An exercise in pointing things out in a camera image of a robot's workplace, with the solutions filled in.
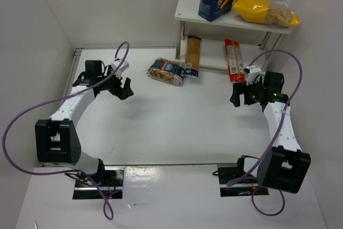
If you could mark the white two-tier shelf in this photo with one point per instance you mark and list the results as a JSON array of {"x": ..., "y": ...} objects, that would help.
[{"x": 253, "y": 38}]

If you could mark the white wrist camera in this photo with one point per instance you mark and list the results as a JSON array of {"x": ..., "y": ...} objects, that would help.
[
  {"x": 119, "y": 67},
  {"x": 253, "y": 71}
]

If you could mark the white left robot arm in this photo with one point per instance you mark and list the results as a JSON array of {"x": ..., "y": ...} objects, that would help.
[{"x": 57, "y": 141}]

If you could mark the yellow pasta bag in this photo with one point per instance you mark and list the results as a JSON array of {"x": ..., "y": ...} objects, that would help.
[{"x": 266, "y": 12}]

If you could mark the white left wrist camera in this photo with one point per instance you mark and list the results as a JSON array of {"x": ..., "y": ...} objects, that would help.
[{"x": 119, "y": 67}]

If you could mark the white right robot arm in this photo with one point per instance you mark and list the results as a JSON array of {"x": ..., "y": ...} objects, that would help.
[{"x": 283, "y": 165}]

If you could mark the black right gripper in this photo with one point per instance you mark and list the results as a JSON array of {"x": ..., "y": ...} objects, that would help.
[{"x": 244, "y": 94}]

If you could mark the tricolor fusilli pasta bag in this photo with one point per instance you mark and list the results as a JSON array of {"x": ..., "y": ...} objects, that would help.
[{"x": 167, "y": 71}]

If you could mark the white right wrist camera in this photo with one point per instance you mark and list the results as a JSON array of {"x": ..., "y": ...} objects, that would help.
[{"x": 253, "y": 71}]

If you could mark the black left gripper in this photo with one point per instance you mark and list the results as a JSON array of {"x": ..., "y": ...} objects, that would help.
[{"x": 118, "y": 87}]

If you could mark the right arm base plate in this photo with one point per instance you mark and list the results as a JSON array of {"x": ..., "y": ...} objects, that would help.
[{"x": 230, "y": 171}]

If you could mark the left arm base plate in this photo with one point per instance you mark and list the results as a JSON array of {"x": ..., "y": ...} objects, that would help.
[{"x": 111, "y": 185}]

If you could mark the red spaghetti pack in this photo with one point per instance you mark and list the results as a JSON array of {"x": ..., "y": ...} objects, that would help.
[{"x": 235, "y": 63}]

